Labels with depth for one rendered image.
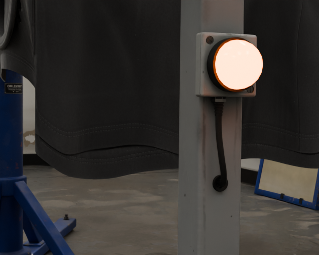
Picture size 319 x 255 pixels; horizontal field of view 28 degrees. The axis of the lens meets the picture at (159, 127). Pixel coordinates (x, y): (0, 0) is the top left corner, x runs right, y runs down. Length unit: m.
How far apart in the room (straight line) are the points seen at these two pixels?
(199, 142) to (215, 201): 0.05
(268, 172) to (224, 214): 3.50
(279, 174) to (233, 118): 3.41
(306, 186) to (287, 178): 0.19
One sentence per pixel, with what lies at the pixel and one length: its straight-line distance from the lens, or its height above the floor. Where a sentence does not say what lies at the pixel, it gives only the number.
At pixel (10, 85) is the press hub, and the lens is 2.06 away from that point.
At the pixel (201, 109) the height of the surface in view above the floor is 0.61.
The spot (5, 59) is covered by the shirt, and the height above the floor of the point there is 0.67.
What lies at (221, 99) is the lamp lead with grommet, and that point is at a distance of 0.50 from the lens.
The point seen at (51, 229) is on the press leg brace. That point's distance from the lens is 1.99.
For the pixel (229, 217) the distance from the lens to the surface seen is 0.53.
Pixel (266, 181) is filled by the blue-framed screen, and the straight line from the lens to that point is 4.03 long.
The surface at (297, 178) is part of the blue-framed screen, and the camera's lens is 3.78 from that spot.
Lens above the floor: 0.63
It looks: 3 degrees down
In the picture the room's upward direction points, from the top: 1 degrees clockwise
